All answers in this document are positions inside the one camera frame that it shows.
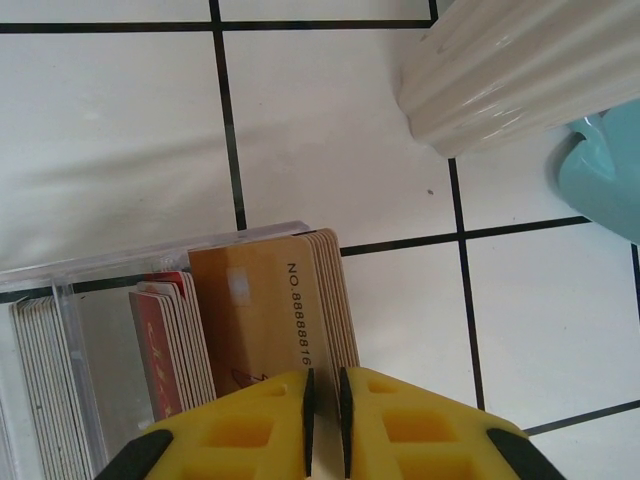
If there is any gold card stack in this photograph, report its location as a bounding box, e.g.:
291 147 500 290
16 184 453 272
299 227 362 374

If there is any black card stack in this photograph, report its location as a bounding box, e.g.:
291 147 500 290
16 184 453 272
9 294 109 480

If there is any white ribbed vase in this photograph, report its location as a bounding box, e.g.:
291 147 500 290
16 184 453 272
394 0 640 160

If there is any clear acrylic card box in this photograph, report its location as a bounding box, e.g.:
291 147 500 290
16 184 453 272
0 219 321 480

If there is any gold credit card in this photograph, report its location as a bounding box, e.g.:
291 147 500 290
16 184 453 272
187 234 332 401

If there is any red card stack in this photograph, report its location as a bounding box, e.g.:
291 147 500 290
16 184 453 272
128 272 217 422

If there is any light blue trowel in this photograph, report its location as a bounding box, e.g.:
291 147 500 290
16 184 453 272
557 102 640 246

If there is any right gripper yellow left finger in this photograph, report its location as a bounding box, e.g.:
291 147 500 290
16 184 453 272
94 367 317 480

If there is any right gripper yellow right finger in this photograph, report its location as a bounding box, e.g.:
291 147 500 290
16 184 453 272
337 366 561 480

